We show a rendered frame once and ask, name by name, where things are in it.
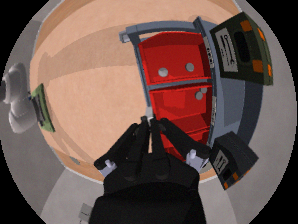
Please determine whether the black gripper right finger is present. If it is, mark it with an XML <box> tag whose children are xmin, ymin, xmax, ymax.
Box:
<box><xmin>149</xmin><ymin>107</ymin><xmax>212</xmax><ymax>180</ymax></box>

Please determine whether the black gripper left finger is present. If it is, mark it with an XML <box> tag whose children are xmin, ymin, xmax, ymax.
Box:
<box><xmin>94</xmin><ymin>107</ymin><xmax>150</xmax><ymax>181</ymax></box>

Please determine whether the red bin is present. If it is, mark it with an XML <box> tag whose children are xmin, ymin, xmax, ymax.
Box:
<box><xmin>160</xmin><ymin>127</ymin><xmax>210</xmax><ymax>161</ymax></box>
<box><xmin>138</xmin><ymin>32</ymin><xmax>211</xmax><ymax>85</ymax></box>
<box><xmin>149</xmin><ymin>82</ymin><xmax>212</xmax><ymax>133</ymax></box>

